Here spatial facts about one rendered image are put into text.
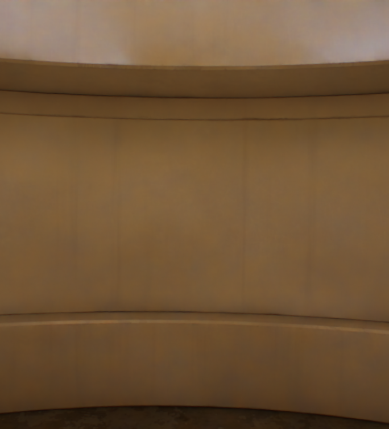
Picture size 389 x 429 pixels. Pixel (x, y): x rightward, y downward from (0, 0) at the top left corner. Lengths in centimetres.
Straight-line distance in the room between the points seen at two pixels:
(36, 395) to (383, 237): 48
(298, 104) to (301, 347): 31
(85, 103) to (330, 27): 31
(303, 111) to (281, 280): 23
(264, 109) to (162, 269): 26
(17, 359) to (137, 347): 15
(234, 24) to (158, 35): 8
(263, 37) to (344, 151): 18
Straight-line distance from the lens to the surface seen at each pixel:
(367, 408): 51
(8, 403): 52
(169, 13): 43
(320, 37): 42
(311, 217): 47
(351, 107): 50
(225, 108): 49
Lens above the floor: 26
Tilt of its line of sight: 1 degrees down
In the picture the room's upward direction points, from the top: 1 degrees clockwise
